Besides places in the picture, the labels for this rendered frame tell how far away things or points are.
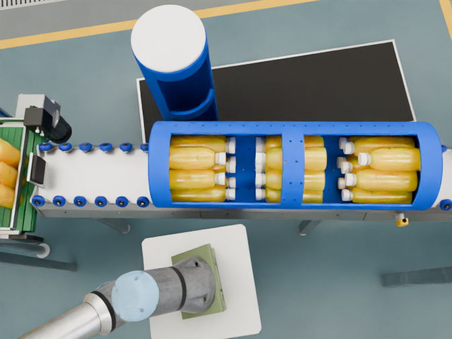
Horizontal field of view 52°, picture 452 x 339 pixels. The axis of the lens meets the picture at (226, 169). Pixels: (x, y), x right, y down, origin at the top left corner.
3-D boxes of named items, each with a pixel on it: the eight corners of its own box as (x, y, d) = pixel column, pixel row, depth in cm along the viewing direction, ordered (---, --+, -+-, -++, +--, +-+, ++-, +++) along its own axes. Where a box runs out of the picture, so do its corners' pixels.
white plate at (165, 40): (116, 46, 171) (116, 48, 172) (175, 85, 166) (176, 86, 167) (160, -8, 176) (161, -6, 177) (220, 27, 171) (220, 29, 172)
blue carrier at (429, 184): (413, 217, 159) (448, 200, 132) (161, 214, 163) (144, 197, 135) (406, 138, 167) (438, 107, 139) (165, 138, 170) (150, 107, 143)
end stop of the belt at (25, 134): (16, 229, 163) (12, 227, 161) (14, 229, 164) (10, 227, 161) (30, 122, 174) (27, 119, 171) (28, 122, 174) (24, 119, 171)
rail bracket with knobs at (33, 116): (52, 139, 177) (40, 130, 167) (33, 138, 177) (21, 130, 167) (54, 115, 180) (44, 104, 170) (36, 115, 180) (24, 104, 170)
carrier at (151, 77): (157, 128, 256) (199, 156, 251) (115, 48, 172) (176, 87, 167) (187, 89, 262) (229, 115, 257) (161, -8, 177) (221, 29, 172)
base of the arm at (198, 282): (221, 307, 121) (192, 313, 114) (186, 316, 131) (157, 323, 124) (207, 250, 125) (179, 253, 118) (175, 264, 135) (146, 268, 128)
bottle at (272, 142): (324, 135, 146) (261, 134, 147) (324, 158, 146) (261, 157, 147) (320, 138, 154) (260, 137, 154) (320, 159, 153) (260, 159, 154)
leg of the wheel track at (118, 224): (130, 233, 257) (95, 215, 197) (120, 233, 257) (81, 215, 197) (130, 222, 259) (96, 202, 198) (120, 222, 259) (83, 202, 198)
